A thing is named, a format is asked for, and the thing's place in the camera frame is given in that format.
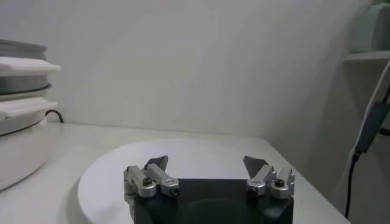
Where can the dark power adapter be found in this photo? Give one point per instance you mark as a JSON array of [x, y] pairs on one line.
[[371, 128]]

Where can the stainless steel steamer insert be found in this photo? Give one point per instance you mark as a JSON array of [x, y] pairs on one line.
[[21, 82]]

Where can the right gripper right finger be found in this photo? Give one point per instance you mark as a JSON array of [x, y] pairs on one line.
[[265, 179]]

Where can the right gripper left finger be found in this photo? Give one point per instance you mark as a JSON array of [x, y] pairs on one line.
[[146, 182]]

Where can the white round plate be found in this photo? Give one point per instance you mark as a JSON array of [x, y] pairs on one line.
[[195, 158]]

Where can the white electric cooking pot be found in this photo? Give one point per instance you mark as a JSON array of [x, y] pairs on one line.
[[21, 152]]

